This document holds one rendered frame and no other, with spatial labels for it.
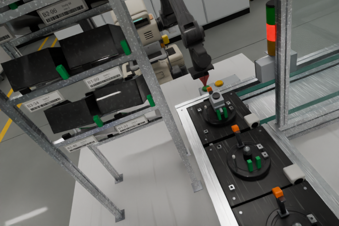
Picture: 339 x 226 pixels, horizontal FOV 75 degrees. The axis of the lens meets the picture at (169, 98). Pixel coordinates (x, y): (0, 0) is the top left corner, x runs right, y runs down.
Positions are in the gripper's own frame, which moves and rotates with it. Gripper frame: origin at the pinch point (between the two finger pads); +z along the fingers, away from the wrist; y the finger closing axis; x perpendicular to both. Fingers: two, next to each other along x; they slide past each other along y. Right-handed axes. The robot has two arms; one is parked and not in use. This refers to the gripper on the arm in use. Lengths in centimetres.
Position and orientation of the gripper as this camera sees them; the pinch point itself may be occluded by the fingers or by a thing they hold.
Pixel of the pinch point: (204, 84)
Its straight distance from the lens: 102.3
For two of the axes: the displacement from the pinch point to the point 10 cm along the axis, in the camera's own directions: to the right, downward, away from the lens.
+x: -2.0, -5.5, 8.1
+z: 2.9, 7.5, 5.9
